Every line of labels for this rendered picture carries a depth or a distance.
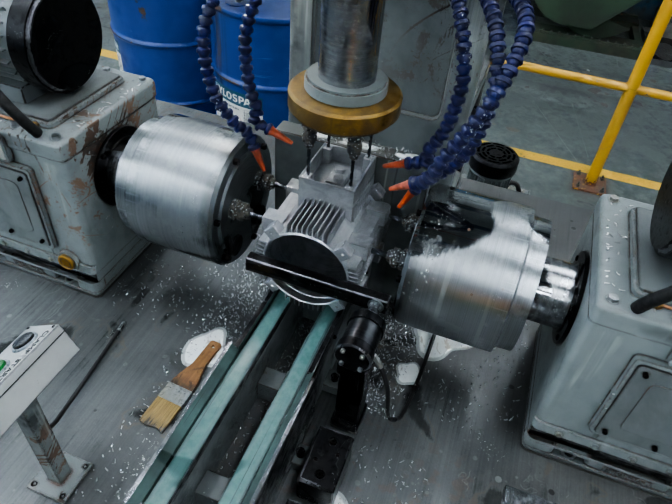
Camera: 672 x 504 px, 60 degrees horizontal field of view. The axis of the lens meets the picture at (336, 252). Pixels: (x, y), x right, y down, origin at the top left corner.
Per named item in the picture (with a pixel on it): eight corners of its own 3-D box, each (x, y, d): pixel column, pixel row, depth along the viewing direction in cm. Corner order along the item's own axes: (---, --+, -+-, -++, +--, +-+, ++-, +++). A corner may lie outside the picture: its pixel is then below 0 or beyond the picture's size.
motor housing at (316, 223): (298, 230, 121) (301, 152, 108) (384, 256, 117) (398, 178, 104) (255, 293, 107) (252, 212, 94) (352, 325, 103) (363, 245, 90)
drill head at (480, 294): (381, 248, 119) (398, 143, 103) (585, 308, 111) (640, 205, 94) (339, 334, 101) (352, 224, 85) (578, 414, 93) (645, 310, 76)
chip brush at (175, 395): (206, 339, 113) (206, 336, 112) (228, 348, 112) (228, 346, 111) (138, 422, 99) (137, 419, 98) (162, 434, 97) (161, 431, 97)
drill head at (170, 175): (142, 177, 131) (123, 73, 115) (289, 221, 124) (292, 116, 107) (68, 243, 114) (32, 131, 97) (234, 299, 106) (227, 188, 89)
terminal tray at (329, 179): (320, 174, 110) (322, 141, 105) (373, 189, 108) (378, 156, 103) (295, 209, 101) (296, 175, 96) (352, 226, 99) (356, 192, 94)
